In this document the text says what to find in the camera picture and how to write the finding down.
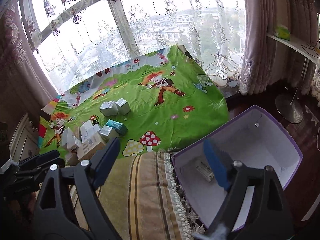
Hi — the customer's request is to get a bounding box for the white barcode carton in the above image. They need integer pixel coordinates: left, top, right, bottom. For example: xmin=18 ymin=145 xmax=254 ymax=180
xmin=76 ymin=133 xmax=106 ymax=161

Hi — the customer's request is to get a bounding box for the white rectangular carton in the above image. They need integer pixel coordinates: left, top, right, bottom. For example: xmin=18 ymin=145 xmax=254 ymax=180
xmin=80 ymin=120 xmax=101 ymax=143

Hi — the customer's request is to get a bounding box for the white medicine box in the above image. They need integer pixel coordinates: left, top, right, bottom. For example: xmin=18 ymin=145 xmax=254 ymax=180
xmin=195 ymin=161 xmax=214 ymax=182

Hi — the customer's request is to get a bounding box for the teal patterned small box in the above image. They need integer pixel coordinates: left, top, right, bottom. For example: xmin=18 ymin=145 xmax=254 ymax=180
xmin=105 ymin=119 xmax=127 ymax=135

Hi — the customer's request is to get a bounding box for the silver cube box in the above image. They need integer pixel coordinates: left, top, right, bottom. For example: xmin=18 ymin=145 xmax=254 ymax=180
xmin=116 ymin=98 xmax=131 ymax=115
xmin=99 ymin=101 xmax=118 ymax=116

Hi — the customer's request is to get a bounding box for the cream carved cabinet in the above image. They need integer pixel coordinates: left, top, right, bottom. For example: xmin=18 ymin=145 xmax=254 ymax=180
xmin=9 ymin=113 xmax=39 ymax=162

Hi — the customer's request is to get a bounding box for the purple cardboard storage box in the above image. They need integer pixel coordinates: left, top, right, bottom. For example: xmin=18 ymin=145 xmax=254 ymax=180
xmin=172 ymin=105 xmax=303 ymax=227

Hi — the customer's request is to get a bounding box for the mauve drape left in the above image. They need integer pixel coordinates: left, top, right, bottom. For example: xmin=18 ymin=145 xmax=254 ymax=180
xmin=1 ymin=0 xmax=57 ymax=136

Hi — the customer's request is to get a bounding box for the mauve drape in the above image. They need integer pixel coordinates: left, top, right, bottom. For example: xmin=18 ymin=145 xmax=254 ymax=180
xmin=238 ymin=0 xmax=319 ymax=95
xmin=1 ymin=0 xmax=57 ymax=136

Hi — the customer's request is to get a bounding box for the striped beige sofa cover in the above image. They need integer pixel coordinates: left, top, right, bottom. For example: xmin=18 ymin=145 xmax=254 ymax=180
xmin=67 ymin=151 xmax=198 ymax=240

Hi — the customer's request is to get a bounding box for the round metal stand base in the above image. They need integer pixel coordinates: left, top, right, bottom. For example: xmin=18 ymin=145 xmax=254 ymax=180
xmin=275 ymin=94 xmax=304 ymax=124

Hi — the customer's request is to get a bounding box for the green cartoon print tablecloth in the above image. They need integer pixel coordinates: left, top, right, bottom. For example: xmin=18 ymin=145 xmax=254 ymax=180
xmin=39 ymin=45 xmax=229 ymax=158

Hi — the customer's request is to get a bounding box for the white lace sheer curtain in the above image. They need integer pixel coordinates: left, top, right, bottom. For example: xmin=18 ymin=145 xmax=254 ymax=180
xmin=18 ymin=0 xmax=246 ymax=92

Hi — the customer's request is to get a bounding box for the white glass side shelf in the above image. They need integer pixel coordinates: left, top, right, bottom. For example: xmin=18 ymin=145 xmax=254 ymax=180
xmin=266 ymin=34 xmax=319 ymax=67

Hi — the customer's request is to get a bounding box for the green tissue box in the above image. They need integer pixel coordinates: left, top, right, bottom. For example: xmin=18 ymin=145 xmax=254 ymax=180
xmin=273 ymin=25 xmax=291 ymax=41

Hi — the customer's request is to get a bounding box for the mauve drape right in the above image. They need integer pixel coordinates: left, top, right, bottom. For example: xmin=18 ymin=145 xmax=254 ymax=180
xmin=238 ymin=0 xmax=319 ymax=95

